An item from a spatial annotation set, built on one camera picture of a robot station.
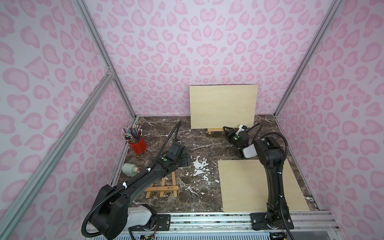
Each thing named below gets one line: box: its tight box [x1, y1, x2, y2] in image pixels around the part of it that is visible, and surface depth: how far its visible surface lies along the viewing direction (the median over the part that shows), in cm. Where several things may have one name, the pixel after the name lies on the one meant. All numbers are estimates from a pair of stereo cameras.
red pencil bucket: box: [129, 136, 147, 154], surface depth 96 cm
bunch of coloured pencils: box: [121, 124, 143, 144], surface depth 95 cm
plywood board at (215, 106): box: [189, 84, 259, 129], surface depth 103 cm
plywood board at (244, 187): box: [218, 159, 310, 213], surface depth 84 cm
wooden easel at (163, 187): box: [144, 171, 179, 199], surface depth 84 cm
